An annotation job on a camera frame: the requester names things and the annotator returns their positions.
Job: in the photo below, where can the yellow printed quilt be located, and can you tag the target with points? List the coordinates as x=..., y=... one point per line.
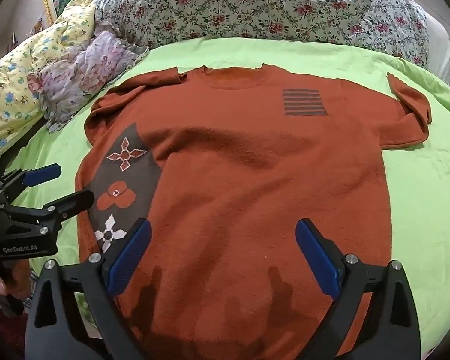
x=18, y=67

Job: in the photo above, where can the person's left hand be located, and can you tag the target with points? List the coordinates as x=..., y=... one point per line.
x=7, y=281

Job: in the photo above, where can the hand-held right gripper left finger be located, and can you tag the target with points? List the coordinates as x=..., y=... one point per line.
x=129, y=258

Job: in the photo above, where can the white red-flowered quilt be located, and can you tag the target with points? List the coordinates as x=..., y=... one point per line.
x=247, y=3

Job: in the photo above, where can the purple floral cloth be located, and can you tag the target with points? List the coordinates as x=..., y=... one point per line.
x=82, y=71

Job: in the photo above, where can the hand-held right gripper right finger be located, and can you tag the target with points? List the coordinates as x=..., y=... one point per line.
x=318, y=258

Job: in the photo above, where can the orange knit sweater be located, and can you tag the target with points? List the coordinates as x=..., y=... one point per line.
x=228, y=165

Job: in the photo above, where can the dark red knit cloth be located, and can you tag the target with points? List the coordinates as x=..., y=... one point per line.
x=3, y=333

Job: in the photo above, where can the plaid cloth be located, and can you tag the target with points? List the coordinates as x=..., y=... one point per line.
x=34, y=283

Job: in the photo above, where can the light green bed sheet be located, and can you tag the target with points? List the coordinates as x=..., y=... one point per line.
x=416, y=202

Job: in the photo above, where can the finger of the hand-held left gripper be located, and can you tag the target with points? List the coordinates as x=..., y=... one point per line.
x=73, y=201
x=41, y=174

